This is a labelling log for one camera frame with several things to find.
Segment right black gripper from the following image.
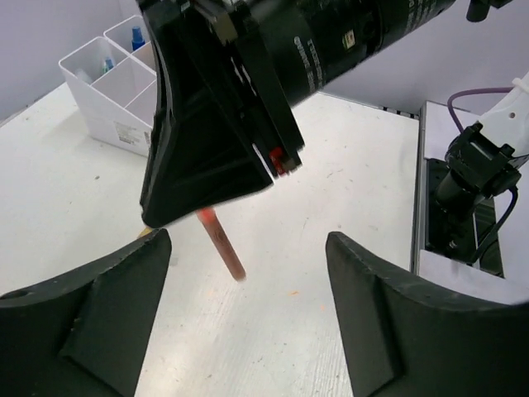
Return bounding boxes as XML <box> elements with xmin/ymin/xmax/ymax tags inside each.
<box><xmin>138</xmin><ymin>1</ymin><xmax>450</xmax><ymax>177</ymax></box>

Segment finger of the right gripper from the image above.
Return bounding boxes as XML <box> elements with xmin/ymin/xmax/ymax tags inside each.
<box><xmin>140</xmin><ymin>12</ymin><xmax>273</xmax><ymax>228</ymax></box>

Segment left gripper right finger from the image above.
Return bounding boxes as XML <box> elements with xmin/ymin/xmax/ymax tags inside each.
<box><xmin>326</xmin><ymin>232</ymin><xmax>528</xmax><ymax>396</ymax></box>

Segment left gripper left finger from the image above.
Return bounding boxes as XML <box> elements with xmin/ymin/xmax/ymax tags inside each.
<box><xmin>1</xmin><ymin>229</ymin><xmax>172</xmax><ymax>396</ymax></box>

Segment orange pen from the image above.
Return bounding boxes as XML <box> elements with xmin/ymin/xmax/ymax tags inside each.
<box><xmin>197</xmin><ymin>208</ymin><xmax>246</xmax><ymax>281</ymax></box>

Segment green pen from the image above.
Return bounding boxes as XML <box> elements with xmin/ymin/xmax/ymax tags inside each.
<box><xmin>102</xmin><ymin>57</ymin><xmax>114</xmax><ymax>75</ymax></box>

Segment white compartment organizer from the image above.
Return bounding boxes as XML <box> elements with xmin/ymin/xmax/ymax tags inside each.
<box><xmin>59</xmin><ymin>15</ymin><xmax>157</xmax><ymax>156</ymax></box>

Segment blue item in organizer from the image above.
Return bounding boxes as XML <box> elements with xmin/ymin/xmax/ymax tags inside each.
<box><xmin>131</xmin><ymin>26</ymin><xmax>145</xmax><ymax>51</ymax></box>

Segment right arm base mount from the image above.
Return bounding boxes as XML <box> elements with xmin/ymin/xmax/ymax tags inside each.
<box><xmin>411</xmin><ymin>102</ymin><xmax>516</xmax><ymax>278</ymax></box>

